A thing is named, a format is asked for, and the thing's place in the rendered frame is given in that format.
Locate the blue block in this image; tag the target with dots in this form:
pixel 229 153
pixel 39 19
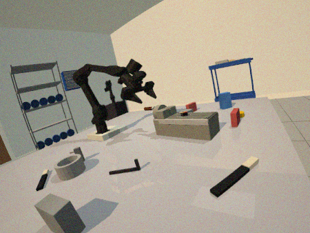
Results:
pixel 224 100

